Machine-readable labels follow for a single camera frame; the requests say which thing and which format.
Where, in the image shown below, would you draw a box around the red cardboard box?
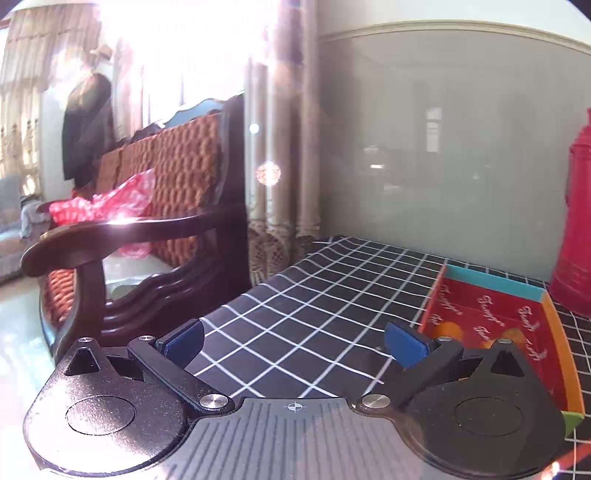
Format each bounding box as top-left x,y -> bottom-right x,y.
418,265 -> 585,434

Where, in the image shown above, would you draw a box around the red plastic bag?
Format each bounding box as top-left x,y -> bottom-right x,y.
48,168 -> 157,259

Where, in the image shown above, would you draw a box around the beige lace curtain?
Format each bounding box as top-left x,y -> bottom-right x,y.
245,1 -> 321,285

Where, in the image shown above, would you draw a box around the black white grid tablecloth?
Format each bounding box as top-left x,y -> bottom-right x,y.
184,235 -> 591,480

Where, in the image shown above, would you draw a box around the tangerine in box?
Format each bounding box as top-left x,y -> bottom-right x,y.
433,321 -> 464,343

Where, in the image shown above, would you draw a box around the red thermos flask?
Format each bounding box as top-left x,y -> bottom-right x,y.
549,120 -> 591,317

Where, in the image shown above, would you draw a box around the dark hanging coat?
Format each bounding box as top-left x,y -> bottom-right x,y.
62,73 -> 114,188

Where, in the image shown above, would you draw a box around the dark wooden armchair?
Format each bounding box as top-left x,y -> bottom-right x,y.
21,95 -> 252,362

